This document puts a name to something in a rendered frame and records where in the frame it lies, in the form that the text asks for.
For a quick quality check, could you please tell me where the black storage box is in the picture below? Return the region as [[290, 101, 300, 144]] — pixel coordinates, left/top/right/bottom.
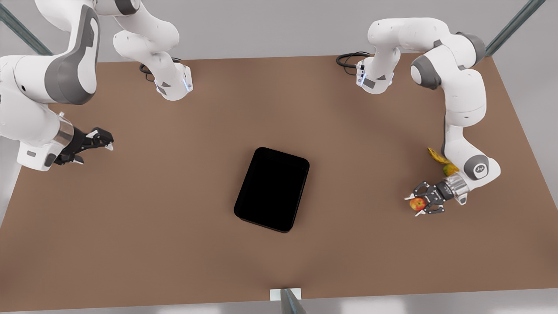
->
[[234, 147, 310, 234]]

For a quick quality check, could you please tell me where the yellow banana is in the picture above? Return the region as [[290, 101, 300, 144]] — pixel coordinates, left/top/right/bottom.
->
[[427, 147, 460, 177]]

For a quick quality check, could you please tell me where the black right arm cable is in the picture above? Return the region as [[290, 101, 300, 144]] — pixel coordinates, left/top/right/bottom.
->
[[139, 57, 184, 82]]

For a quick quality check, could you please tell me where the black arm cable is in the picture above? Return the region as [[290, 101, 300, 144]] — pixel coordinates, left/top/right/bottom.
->
[[336, 51, 372, 76], [139, 57, 184, 82]]

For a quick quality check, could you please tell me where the silver frame post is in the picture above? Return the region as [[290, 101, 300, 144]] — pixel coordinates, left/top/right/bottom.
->
[[280, 288, 306, 314], [0, 4, 54, 56], [485, 0, 546, 57]]

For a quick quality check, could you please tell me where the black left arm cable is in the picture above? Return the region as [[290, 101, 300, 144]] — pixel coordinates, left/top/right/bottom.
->
[[336, 51, 372, 76]]

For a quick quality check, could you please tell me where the white frame post foot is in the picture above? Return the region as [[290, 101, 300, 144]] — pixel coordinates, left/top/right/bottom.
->
[[270, 288, 302, 302]]

